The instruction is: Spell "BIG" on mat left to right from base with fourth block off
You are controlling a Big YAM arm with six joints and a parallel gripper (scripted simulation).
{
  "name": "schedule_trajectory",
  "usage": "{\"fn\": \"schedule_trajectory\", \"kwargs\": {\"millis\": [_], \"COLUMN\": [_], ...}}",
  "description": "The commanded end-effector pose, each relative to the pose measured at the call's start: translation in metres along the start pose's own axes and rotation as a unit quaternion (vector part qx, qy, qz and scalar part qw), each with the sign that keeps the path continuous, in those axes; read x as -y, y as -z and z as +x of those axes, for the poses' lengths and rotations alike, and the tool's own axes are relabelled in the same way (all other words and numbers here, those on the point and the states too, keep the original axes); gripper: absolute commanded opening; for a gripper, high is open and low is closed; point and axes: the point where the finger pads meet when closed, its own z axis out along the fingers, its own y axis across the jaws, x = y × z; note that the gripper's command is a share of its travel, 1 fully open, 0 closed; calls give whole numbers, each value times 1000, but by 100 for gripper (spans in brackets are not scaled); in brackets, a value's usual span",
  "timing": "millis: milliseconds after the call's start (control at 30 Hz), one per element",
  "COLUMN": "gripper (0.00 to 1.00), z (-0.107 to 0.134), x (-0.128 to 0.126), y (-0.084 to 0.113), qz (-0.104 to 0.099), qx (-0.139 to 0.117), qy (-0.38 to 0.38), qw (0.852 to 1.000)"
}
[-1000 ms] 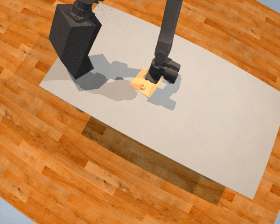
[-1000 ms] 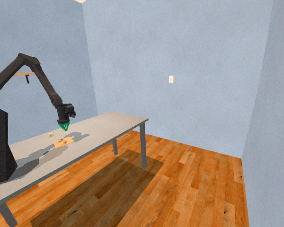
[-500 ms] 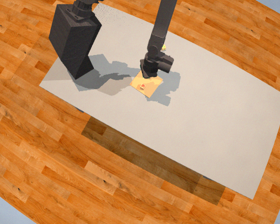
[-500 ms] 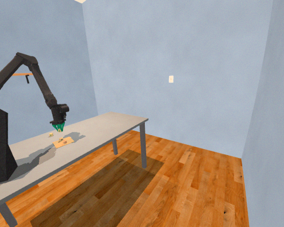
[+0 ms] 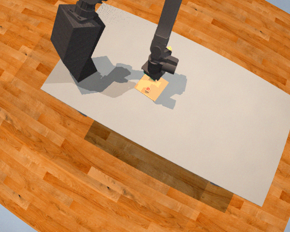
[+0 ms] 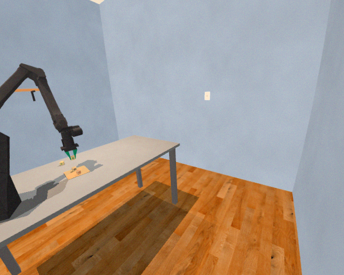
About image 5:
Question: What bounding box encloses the orange flat mat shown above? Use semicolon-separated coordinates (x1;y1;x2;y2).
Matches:
134;74;169;101

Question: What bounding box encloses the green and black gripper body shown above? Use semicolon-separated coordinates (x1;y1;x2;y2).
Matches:
142;61;166;81

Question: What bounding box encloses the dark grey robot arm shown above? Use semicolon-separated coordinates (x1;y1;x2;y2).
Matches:
67;0;182;74

